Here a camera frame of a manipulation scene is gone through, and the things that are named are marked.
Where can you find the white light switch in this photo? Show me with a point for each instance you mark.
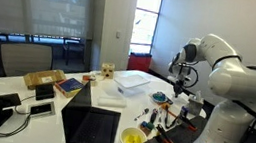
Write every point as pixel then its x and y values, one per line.
pixel 118 35

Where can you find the blue book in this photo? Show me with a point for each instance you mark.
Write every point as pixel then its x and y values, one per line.
pixel 70 86

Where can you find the small plate with coloured blocks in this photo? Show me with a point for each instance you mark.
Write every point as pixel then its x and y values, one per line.
pixel 147 127

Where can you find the wooden shape sorter cube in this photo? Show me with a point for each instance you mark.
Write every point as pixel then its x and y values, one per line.
pixel 108 71

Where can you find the small wooden box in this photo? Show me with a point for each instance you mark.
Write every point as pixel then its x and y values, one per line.
pixel 89 78

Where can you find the yellow round object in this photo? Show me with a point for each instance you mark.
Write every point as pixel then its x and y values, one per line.
pixel 165 105

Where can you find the grey tissue box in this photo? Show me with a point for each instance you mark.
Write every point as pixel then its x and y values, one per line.
pixel 195 107

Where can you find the red bin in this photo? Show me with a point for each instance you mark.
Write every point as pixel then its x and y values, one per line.
pixel 139 63

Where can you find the cardboard box with label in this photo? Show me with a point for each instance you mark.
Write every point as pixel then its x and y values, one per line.
pixel 43 78

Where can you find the white tissue in box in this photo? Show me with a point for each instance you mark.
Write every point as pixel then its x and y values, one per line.
pixel 198 95

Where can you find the white foam box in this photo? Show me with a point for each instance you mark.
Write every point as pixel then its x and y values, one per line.
pixel 131 83

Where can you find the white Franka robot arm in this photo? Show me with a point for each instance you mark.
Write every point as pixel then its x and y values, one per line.
pixel 238 97

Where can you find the small black box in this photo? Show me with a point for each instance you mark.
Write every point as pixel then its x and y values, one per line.
pixel 45 91

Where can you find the black remote control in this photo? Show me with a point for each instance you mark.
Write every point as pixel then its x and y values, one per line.
pixel 168 100

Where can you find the metal spoon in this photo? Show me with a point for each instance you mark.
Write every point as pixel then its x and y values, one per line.
pixel 142 114

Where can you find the black pliers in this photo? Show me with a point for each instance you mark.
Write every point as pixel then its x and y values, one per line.
pixel 166 117

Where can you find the blue patterned plate with blocks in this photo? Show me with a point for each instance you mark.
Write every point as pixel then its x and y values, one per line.
pixel 159 97

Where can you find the white bowl with yellow contents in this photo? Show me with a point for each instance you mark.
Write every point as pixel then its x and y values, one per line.
pixel 133 139

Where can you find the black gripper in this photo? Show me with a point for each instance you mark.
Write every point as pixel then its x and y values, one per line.
pixel 180 83

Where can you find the grey office chair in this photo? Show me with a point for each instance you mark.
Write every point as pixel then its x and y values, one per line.
pixel 25 60

